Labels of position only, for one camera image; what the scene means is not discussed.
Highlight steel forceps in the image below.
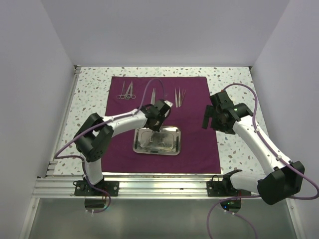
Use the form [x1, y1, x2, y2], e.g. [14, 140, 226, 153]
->
[151, 88, 156, 105]

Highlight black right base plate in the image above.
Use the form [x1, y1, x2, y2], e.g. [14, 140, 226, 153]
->
[206, 175, 251, 197]

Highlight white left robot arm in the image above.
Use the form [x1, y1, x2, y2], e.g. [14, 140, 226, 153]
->
[74, 99, 173, 196]

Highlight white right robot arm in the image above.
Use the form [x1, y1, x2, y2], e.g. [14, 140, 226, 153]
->
[202, 91, 305, 205]

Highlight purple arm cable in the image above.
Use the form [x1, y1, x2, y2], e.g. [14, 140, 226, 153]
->
[54, 78, 167, 214]
[208, 83, 319, 239]

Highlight stainless steel instrument tray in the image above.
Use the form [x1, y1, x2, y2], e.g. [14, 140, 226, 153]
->
[133, 126, 181, 156]

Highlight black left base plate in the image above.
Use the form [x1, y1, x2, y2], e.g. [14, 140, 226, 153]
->
[73, 180, 119, 197]

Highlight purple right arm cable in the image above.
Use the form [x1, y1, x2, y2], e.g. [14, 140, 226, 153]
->
[208, 83, 319, 239]

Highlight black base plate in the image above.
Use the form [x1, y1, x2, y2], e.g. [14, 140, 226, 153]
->
[73, 180, 119, 197]
[206, 175, 251, 197]

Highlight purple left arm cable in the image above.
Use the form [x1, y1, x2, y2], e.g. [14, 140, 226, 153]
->
[54, 78, 167, 214]

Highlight thin steel tweezers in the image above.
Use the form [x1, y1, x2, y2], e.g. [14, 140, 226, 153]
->
[181, 89, 186, 106]

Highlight steel hemostat clamp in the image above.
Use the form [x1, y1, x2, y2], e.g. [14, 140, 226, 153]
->
[117, 82, 126, 100]

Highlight aluminium front rail frame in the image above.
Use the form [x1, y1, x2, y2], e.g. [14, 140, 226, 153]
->
[31, 175, 296, 200]

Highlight steel pointed tweezers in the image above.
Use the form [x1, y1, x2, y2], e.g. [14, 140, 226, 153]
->
[177, 88, 182, 107]
[174, 88, 178, 108]

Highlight steel surgical scissors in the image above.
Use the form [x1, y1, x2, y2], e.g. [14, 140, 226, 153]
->
[125, 82, 136, 100]

